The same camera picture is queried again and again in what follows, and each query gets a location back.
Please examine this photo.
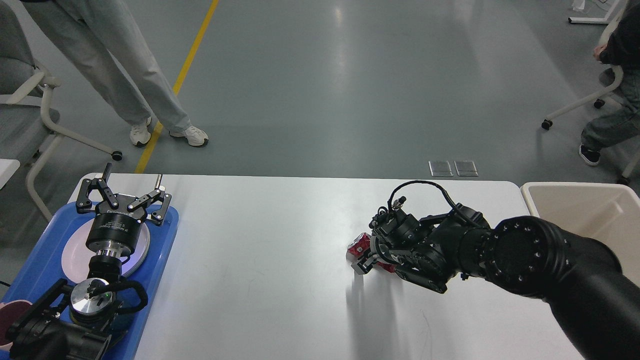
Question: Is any pink mug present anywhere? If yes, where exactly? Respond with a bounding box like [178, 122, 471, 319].
[0, 300, 33, 351]

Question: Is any blue plastic tray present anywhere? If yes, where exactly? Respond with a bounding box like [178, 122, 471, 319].
[1, 203, 179, 360]

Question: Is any right floor outlet plate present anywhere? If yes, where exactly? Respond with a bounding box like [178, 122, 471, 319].
[454, 161, 479, 177]

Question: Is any white office chair right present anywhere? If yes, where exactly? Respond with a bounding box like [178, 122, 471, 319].
[541, 8, 640, 186]

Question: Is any beige plastic bin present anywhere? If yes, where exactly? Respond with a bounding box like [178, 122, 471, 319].
[521, 182, 640, 285]

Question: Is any white table leg far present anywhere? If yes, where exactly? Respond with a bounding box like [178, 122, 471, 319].
[567, 0, 628, 25]

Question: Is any left floor outlet plate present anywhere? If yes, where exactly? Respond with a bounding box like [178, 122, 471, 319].
[429, 161, 454, 177]

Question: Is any person in grey trousers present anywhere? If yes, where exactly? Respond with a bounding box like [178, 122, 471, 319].
[23, 0, 210, 147]

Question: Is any floor outlet plate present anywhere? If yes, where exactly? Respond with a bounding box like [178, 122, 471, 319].
[454, 161, 479, 177]
[429, 161, 454, 177]

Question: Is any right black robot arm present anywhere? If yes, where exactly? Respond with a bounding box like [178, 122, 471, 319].
[347, 182, 640, 360]

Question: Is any white side table corner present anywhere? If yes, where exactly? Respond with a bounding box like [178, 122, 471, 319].
[0, 158, 21, 189]

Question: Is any grey office chair left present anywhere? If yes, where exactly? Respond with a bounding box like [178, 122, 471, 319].
[0, 1, 123, 221]

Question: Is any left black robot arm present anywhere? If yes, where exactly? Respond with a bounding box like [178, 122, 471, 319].
[1, 166, 179, 360]

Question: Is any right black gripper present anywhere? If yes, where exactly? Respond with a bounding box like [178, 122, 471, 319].
[350, 235, 409, 275]

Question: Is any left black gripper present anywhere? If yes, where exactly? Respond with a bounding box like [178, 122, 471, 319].
[76, 164, 172, 257]

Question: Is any pink plate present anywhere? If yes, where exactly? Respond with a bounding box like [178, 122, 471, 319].
[60, 218, 150, 284]

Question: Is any crushed red soda can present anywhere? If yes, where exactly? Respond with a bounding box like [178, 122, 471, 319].
[346, 232, 394, 274]

